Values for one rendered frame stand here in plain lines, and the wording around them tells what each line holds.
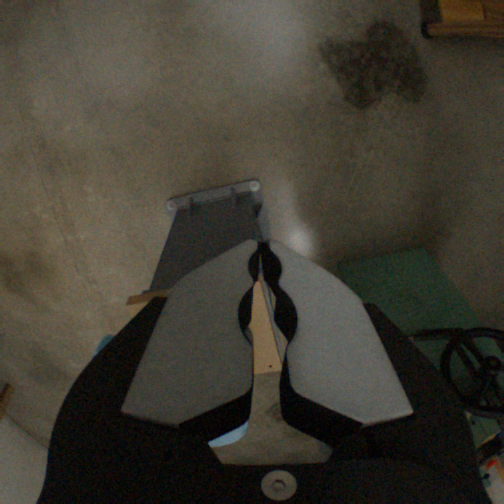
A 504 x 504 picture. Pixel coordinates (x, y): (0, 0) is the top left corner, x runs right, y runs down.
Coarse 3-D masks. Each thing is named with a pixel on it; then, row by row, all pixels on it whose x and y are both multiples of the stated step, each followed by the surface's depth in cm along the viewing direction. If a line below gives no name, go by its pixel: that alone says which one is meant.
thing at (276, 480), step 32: (192, 448) 5; (352, 448) 5; (128, 480) 4; (160, 480) 4; (192, 480) 4; (224, 480) 4; (256, 480) 4; (288, 480) 4; (320, 480) 4; (352, 480) 4; (384, 480) 4; (416, 480) 4; (448, 480) 4
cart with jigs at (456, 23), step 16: (448, 0) 67; (464, 0) 65; (480, 0) 63; (496, 0) 62; (448, 16) 70; (464, 16) 69; (480, 16) 68; (496, 16) 65; (432, 32) 80; (448, 32) 72; (464, 32) 64; (480, 32) 57; (496, 32) 51
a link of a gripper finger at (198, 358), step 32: (224, 256) 11; (256, 256) 11; (192, 288) 9; (224, 288) 9; (160, 320) 8; (192, 320) 8; (224, 320) 8; (160, 352) 7; (192, 352) 7; (224, 352) 7; (160, 384) 6; (192, 384) 6; (224, 384) 7; (128, 416) 6; (160, 416) 6; (192, 416) 6; (224, 416) 6
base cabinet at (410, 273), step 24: (360, 264) 136; (384, 264) 133; (408, 264) 130; (432, 264) 126; (360, 288) 123; (384, 288) 120; (408, 288) 117; (432, 288) 114; (384, 312) 109; (408, 312) 106; (432, 312) 103; (456, 312) 100; (432, 360) 87; (456, 360) 84
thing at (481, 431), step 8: (496, 400) 59; (472, 416) 60; (472, 424) 59; (480, 424) 56; (488, 424) 55; (496, 424) 54; (472, 432) 59; (480, 432) 56; (488, 432) 53; (496, 432) 52; (480, 440) 55; (488, 440) 54
